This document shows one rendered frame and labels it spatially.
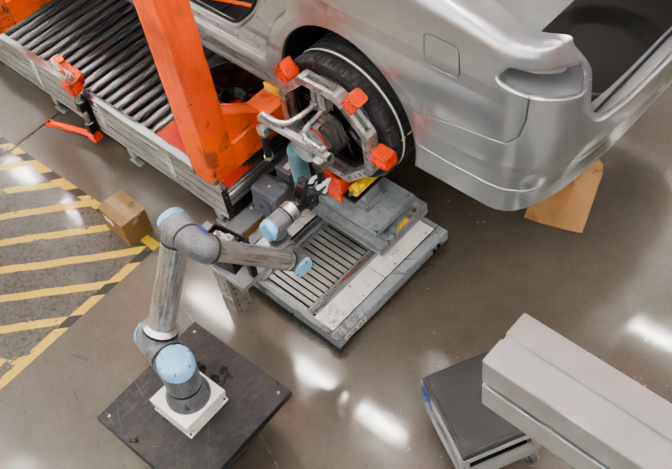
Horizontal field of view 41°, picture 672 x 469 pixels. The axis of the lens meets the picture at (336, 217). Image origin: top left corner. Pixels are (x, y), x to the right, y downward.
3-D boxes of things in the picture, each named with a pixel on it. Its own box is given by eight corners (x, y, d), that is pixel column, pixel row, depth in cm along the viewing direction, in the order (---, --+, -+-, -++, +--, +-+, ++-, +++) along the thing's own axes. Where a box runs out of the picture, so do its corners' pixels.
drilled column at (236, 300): (253, 303, 452) (236, 252, 420) (238, 316, 448) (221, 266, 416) (239, 292, 457) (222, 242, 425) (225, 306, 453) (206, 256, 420)
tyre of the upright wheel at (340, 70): (404, 170, 441) (445, 103, 381) (372, 200, 431) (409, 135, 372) (307, 81, 450) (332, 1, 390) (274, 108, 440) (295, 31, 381)
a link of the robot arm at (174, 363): (176, 405, 365) (166, 382, 352) (156, 377, 375) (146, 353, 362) (208, 384, 370) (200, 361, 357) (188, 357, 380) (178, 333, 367)
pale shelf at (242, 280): (271, 268, 412) (269, 264, 409) (244, 293, 405) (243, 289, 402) (208, 224, 433) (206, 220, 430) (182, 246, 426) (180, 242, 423)
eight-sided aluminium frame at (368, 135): (384, 190, 413) (374, 104, 371) (374, 199, 410) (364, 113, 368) (299, 139, 439) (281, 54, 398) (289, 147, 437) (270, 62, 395)
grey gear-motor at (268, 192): (336, 194, 480) (329, 149, 454) (282, 244, 463) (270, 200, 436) (312, 179, 489) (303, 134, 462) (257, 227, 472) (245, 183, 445)
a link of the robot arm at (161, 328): (149, 375, 371) (172, 230, 329) (129, 347, 381) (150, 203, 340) (181, 364, 380) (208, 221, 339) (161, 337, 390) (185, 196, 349)
